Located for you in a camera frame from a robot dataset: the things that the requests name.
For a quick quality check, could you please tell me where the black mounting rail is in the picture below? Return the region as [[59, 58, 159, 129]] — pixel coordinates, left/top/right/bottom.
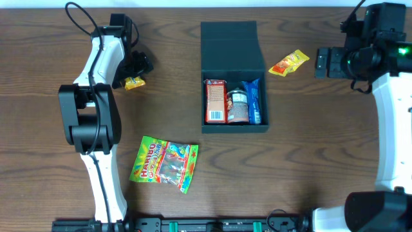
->
[[51, 209, 312, 232]]

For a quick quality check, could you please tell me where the orange red carton box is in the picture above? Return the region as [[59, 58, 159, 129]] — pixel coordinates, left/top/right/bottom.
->
[[205, 79, 227, 124]]

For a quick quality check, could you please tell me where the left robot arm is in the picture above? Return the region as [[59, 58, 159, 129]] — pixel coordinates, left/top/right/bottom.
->
[[58, 14, 153, 226]]

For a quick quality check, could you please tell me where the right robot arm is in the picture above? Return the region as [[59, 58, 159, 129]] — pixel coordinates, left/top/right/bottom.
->
[[299, 3, 411, 231]]

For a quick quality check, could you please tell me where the small yellow lemon snack packet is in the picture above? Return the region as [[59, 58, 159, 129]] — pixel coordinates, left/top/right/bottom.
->
[[124, 76, 145, 90]]

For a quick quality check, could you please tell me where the brown drink can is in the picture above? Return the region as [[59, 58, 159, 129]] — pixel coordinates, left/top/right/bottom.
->
[[227, 89, 249, 124]]

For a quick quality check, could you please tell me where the Haribo gummy worms bag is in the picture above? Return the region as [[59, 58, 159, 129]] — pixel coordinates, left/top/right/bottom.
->
[[129, 136, 199, 194]]

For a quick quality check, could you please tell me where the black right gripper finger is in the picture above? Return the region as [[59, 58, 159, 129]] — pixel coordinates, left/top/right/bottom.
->
[[315, 63, 327, 79], [316, 48, 329, 66]]

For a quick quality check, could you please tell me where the yellow orange biscuit packet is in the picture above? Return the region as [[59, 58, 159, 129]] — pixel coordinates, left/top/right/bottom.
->
[[268, 50, 310, 77]]

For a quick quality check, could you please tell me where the black open box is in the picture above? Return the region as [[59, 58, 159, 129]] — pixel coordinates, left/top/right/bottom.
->
[[200, 21, 269, 133]]

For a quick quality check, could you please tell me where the blue cookie packet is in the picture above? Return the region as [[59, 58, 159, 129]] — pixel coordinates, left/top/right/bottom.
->
[[242, 79, 261, 124]]

